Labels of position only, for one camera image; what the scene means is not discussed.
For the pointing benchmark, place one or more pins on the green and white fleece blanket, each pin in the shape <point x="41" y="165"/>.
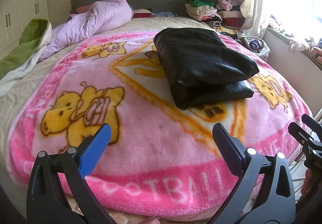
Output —
<point x="23" y="58"/>

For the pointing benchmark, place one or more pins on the pile of folded clothes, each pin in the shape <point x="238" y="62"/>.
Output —
<point x="224" y="16"/>

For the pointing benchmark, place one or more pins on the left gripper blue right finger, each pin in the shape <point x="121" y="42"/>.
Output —
<point x="230" y="148"/>

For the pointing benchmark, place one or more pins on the right hand thumb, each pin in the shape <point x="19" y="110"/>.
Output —
<point x="308" y="182"/>

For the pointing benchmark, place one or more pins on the beige quilted bedspread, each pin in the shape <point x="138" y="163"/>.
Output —
<point x="163" y="22"/>

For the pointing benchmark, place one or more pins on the floral bag of clothes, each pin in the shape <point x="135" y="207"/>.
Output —
<point x="255" y="45"/>

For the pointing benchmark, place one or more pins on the black leather jacket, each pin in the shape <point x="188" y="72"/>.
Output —
<point x="200" y="69"/>

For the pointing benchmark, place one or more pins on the cream window curtain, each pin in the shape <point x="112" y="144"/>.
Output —
<point x="255" y="14"/>

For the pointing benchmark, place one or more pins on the red and white pillow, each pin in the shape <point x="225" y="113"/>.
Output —
<point x="142" y="13"/>

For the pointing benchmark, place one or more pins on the pink cartoon bear blanket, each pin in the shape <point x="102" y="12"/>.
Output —
<point x="161" y="160"/>

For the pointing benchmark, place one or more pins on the clutter on window sill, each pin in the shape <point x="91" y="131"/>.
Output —
<point x="310" y="47"/>

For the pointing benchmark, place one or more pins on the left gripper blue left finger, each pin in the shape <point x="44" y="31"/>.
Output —
<point x="92" y="148"/>

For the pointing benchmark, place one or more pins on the lilac puffy quilt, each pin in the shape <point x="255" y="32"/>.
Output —
<point x="101" y="16"/>

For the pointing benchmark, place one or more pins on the left hand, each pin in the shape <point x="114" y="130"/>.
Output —
<point x="151" y="220"/>

